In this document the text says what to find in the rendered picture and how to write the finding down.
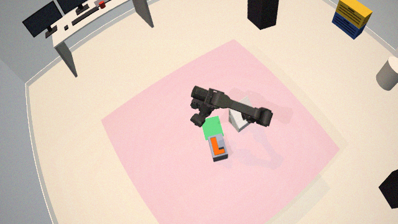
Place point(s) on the orange l-shaped part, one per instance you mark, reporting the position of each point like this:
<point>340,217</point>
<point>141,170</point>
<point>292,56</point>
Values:
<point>215,147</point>

